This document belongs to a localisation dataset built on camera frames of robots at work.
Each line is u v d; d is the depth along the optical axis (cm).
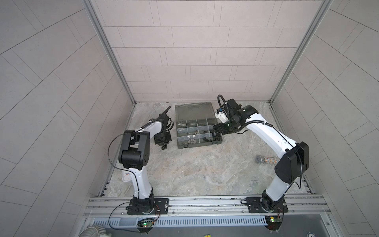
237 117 58
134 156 50
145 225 64
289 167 44
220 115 75
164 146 91
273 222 68
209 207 72
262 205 70
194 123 111
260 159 82
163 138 81
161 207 71
